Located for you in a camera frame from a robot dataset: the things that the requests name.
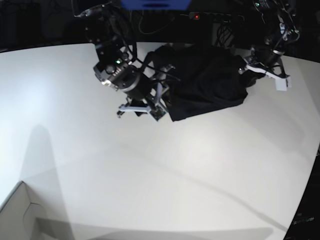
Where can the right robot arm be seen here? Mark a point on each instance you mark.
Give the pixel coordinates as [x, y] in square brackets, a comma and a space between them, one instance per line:
[119, 66]

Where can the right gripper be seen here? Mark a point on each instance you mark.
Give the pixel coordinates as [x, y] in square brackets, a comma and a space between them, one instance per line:
[142, 93]

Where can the black t-shirt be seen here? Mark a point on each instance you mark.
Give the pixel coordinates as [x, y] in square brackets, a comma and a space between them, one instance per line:
[209, 79]

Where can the black power strip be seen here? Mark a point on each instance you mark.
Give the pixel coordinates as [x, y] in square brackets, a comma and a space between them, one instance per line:
[216, 17]

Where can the white cardboard box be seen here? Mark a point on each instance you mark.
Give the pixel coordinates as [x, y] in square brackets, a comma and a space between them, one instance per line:
[17, 218]

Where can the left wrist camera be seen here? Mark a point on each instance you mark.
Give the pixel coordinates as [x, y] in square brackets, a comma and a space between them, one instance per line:
[283, 84]

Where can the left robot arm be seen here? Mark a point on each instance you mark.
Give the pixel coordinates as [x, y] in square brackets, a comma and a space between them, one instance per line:
[281, 30]

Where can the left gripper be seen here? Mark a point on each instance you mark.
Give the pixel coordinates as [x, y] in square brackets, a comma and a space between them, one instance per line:
[267, 61]

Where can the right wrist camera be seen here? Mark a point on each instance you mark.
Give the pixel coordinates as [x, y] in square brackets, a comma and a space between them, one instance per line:
[157, 113]

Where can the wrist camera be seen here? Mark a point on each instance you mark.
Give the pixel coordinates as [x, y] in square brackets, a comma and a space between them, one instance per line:
[283, 84]
[157, 113]

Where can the blue plastic bin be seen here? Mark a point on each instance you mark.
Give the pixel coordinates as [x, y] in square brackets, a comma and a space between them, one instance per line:
[155, 4]

